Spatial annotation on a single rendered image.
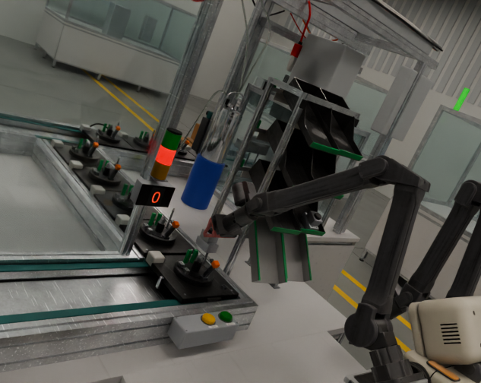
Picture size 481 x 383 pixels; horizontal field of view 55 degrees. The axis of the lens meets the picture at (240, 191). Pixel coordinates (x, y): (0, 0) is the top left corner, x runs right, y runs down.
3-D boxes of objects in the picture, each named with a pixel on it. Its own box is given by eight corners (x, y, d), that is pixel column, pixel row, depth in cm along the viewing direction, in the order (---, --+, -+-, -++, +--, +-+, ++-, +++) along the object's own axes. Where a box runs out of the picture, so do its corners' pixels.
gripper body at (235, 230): (210, 216, 145) (226, 207, 140) (234, 217, 152) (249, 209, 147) (215, 235, 142) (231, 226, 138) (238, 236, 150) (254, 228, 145)
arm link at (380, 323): (390, 353, 102) (400, 351, 106) (375, 307, 106) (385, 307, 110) (354, 362, 107) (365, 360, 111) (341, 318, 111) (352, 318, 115)
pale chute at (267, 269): (279, 284, 172) (287, 282, 169) (251, 282, 165) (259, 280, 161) (272, 212, 182) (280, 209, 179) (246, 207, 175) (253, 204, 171)
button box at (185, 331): (232, 340, 144) (240, 323, 142) (178, 349, 129) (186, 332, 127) (219, 324, 148) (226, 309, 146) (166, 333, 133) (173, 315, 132)
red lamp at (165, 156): (173, 166, 142) (179, 152, 141) (160, 164, 138) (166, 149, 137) (166, 159, 145) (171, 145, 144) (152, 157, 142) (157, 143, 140)
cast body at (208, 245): (216, 253, 152) (223, 234, 151) (205, 253, 149) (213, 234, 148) (201, 240, 158) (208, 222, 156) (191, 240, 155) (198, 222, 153)
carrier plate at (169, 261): (236, 298, 158) (239, 292, 157) (181, 304, 141) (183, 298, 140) (199, 259, 174) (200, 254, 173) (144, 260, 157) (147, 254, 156)
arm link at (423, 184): (425, 161, 103) (441, 171, 110) (371, 152, 112) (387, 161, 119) (369, 354, 103) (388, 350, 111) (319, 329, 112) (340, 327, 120)
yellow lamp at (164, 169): (168, 181, 143) (173, 166, 142) (155, 179, 140) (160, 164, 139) (160, 174, 147) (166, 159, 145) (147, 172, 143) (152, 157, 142)
